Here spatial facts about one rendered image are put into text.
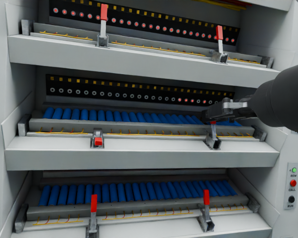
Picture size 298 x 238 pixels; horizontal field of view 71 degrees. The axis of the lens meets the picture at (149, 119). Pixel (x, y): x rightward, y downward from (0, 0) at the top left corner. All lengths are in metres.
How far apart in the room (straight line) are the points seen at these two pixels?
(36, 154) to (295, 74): 0.42
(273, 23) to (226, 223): 0.54
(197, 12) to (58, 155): 0.58
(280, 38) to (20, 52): 0.60
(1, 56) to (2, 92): 0.06
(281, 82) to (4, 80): 0.43
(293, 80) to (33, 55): 0.41
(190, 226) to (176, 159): 0.18
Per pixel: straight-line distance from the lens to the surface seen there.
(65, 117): 0.52
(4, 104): 0.44
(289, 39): 0.65
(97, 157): 0.44
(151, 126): 0.50
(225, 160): 0.54
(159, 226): 0.55
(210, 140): 0.52
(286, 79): 0.33
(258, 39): 0.73
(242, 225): 0.64
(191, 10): 0.75
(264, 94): 0.35
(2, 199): 0.48
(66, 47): 0.44
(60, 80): 0.58
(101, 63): 0.44
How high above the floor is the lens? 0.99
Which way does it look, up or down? 3 degrees down
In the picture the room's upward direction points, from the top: 4 degrees clockwise
